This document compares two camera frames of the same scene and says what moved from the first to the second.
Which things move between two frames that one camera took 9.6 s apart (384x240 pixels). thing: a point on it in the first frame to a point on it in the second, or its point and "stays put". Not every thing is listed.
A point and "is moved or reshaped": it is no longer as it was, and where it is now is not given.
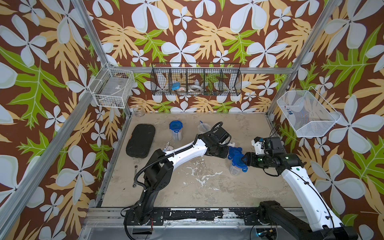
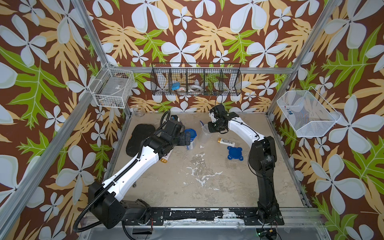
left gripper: (224, 153) to (182, 141)
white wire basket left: (112, 88) stays put
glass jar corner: (139, 110) stays put
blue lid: (237, 162) to (193, 133)
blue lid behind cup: (233, 151) stays put
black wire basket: (196, 79) stays put
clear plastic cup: (234, 170) is moved or reshaped
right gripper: (249, 159) to (210, 127)
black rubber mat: (140, 142) stays put
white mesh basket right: (307, 113) stays put
